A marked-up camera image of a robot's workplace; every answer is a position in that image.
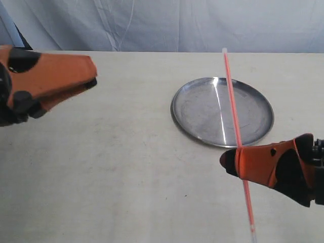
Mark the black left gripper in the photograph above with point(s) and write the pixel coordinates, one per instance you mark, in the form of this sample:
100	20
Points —
32	83

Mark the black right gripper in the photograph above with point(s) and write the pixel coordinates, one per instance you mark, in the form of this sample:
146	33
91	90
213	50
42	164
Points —
282	166

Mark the orange glow stick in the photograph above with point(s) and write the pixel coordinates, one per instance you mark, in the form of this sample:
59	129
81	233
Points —
239	143

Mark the round silver metal plate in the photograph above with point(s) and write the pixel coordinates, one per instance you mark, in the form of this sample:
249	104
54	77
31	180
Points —
201	108

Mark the white backdrop cloth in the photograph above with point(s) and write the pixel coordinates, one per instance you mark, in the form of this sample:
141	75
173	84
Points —
170	26

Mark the dark frame behind cloth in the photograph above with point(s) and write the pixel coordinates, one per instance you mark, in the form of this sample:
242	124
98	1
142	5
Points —
11	35

